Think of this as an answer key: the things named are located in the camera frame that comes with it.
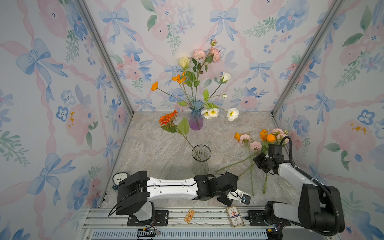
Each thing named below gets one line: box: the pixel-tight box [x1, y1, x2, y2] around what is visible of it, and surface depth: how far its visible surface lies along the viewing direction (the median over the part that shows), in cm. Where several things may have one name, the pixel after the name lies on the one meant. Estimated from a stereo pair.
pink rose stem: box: [191, 39, 221, 104], surface depth 87 cm
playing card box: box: [226, 205, 246, 228], surface depth 75 cm
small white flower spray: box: [200, 102, 240, 122], surface depth 68 cm
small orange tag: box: [184, 209, 195, 224], surface depth 76 cm
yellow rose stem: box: [179, 56, 195, 108], surface depth 92 cm
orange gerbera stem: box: [159, 110, 202, 161], surface depth 70 cm
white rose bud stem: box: [203, 72, 231, 105], surface depth 83 cm
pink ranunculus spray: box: [215, 128, 290, 172], surface depth 100 cm
